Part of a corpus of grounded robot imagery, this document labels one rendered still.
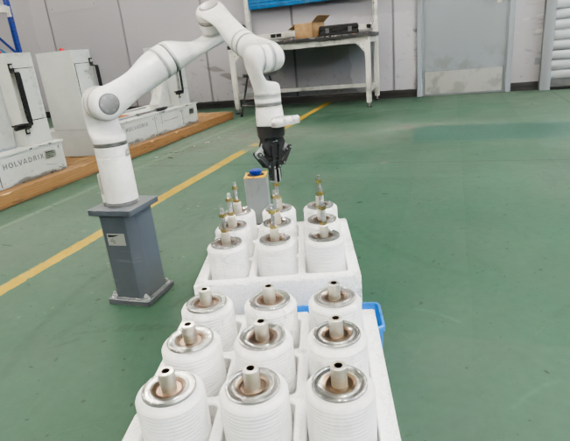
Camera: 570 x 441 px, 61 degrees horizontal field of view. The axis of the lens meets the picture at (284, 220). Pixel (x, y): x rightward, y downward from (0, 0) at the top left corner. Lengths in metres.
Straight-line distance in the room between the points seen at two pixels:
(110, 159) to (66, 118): 2.42
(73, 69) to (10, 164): 0.90
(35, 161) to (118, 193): 1.87
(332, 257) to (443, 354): 0.33
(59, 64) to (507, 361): 3.30
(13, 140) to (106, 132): 2.00
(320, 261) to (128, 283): 0.63
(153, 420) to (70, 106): 3.22
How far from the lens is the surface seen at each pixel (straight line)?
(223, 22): 1.46
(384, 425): 0.74
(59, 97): 3.82
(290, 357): 0.79
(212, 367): 0.80
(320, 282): 1.12
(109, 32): 7.53
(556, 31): 6.07
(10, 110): 3.37
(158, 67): 1.44
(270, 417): 0.68
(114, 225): 1.45
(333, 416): 0.66
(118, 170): 1.42
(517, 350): 1.23
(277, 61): 1.29
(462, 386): 1.10
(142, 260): 1.47
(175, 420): 0.70
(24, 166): 3.21
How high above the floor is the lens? 0.68
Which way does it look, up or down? 20 degrees down
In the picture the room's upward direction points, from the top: 6 degrees counter-clockwise
